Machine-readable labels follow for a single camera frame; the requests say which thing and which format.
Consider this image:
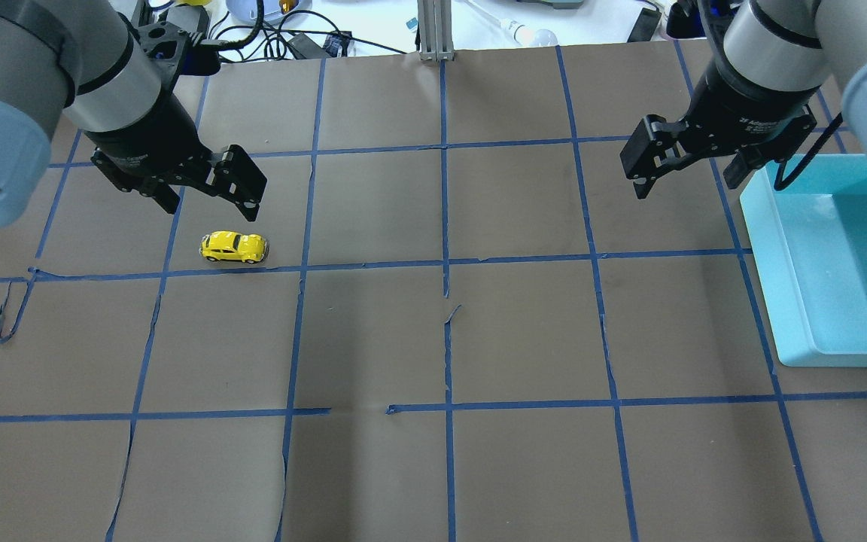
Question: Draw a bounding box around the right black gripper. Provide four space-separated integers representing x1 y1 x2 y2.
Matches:
620 72 817 199

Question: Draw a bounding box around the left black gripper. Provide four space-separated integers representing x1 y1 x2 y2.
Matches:
90 97 267 222

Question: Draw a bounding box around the yellow beetle toy car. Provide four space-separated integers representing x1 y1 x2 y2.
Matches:
197 230 269 265

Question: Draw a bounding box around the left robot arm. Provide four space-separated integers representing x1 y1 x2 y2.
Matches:
0 1 267 229

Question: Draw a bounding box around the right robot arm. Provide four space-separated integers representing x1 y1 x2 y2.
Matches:
620 1 867 199

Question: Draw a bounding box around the teal plastic bin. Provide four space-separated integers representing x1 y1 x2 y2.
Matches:
740 154 867 368

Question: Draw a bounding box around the blue plate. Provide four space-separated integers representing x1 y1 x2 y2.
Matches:
226 0 311 23

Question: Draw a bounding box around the black power adapter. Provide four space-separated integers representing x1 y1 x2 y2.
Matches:
286 31 352 59

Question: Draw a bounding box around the white light bulb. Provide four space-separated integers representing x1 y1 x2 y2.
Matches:
498 18 558 47

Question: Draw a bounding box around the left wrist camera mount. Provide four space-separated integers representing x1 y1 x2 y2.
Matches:
135 20 221 88

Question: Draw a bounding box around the aluminium frame post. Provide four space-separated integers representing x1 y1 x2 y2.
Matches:
415 0 455 62

